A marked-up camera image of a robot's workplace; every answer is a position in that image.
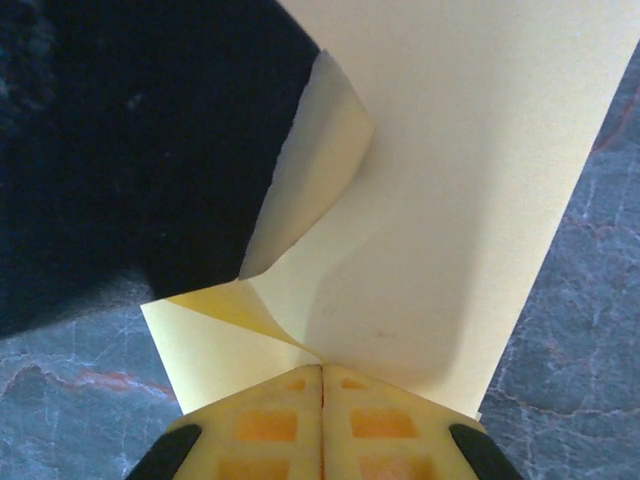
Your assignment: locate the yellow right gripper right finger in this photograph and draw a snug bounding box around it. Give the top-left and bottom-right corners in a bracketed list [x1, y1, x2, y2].
[323, 363, 516, 480]

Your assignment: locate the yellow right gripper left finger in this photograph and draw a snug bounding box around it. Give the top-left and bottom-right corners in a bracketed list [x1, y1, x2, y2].
[127, 364, 323, 480]

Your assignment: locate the yellow square paper sheet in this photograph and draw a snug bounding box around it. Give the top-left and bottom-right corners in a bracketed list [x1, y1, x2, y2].
[141, 0, 640, 437]

